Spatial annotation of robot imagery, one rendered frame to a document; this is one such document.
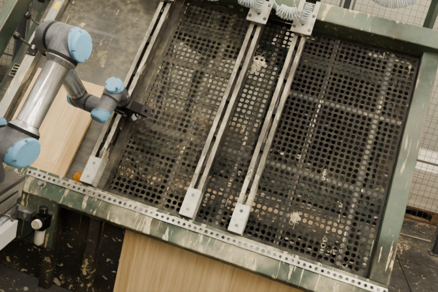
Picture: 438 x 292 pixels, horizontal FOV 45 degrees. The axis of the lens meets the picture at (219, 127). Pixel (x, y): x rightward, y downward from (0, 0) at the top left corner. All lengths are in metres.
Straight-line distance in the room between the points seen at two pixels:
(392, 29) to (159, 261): 1.58
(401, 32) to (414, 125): 0.46
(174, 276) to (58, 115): 0.97
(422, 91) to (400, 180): 0.45
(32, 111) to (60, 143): 0.71
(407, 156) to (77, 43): 1.47
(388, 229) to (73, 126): 1.51
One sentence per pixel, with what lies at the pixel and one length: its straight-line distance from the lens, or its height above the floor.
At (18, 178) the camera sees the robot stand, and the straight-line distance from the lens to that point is 2.13.
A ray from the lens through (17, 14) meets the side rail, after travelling 3.08.
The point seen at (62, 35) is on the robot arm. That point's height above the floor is 1.60.
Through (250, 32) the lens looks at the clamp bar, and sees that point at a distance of 2.63.
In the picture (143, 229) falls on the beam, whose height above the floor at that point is 0.82.
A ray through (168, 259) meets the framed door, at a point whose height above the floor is 0.58.
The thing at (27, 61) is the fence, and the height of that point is 1.31.
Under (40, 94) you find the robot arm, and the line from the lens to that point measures 1.93.
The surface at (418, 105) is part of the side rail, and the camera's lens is 2.57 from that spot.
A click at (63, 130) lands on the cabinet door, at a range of 2.63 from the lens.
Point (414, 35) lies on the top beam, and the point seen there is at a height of 1.87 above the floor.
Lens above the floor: 1.91
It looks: 15 degrees down
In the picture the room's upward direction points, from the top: 14 degrees clockwise
